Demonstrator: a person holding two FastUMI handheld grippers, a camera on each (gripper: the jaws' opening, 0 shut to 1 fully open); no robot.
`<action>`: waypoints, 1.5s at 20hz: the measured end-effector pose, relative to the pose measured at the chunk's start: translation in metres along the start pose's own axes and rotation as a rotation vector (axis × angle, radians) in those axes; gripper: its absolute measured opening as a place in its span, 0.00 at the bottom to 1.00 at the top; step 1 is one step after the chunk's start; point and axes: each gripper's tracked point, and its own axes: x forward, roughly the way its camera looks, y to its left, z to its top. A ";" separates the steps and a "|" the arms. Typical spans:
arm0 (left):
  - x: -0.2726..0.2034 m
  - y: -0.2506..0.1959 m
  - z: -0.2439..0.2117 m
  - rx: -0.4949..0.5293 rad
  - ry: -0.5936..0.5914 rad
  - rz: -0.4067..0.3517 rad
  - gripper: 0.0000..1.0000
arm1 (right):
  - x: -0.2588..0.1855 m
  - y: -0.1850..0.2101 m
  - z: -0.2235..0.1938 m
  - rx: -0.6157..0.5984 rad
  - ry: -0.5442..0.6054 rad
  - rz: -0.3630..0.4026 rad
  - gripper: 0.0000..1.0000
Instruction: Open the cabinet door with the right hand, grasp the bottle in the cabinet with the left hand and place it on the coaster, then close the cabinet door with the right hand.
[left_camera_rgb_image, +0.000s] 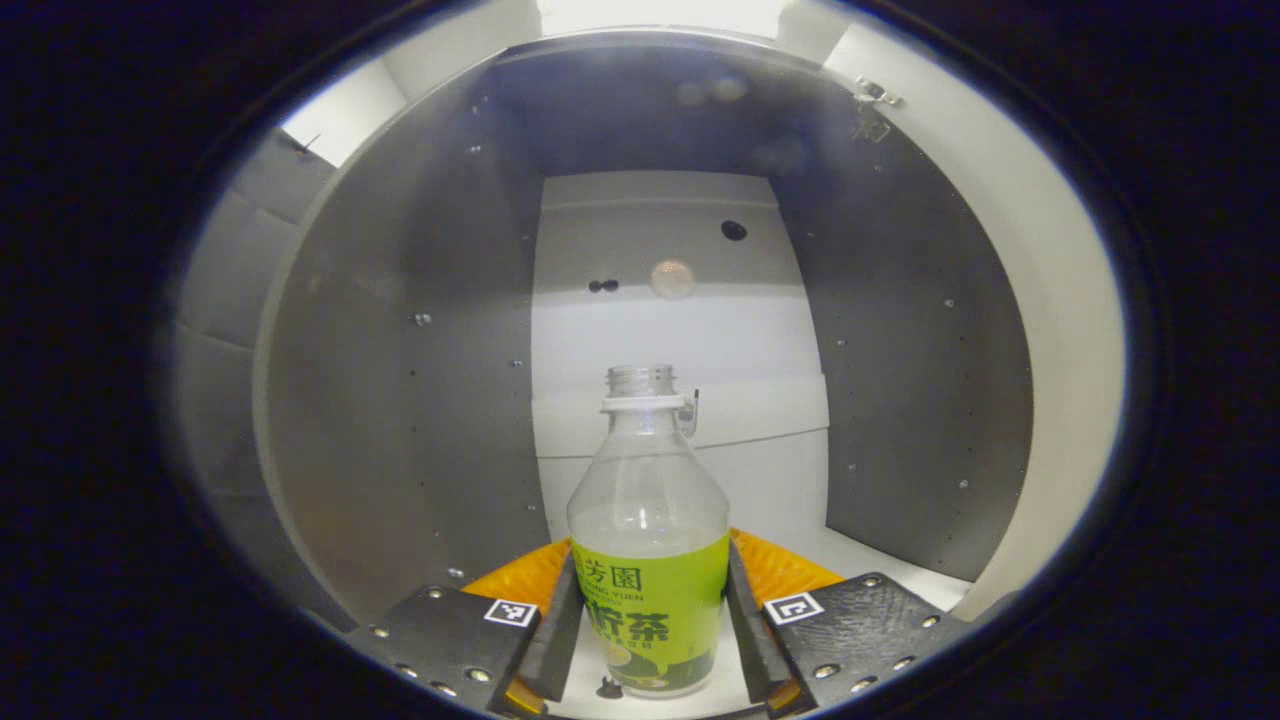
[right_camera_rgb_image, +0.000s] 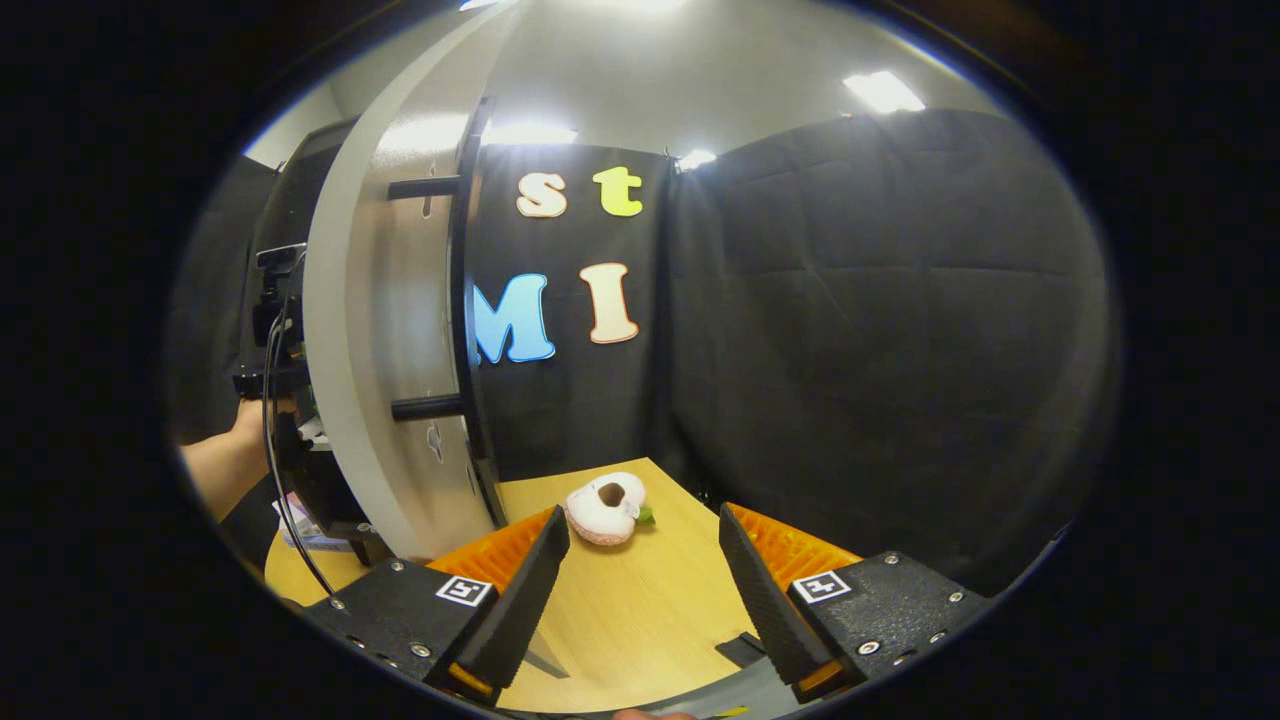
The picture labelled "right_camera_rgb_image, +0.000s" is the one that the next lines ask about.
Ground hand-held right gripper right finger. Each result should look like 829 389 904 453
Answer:
718 502 991 704

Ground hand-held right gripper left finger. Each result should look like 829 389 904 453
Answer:
300 505 571 706

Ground light grey cabinet door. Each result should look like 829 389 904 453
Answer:
303 0 523 561

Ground pink plush toy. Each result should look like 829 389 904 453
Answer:
563 472 656 547

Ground pink cover book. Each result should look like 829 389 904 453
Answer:
283 492 351 552

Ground black backdrop cloth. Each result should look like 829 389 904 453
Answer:
170 108 1121 596

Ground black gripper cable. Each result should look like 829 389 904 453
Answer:
262 300 339 598

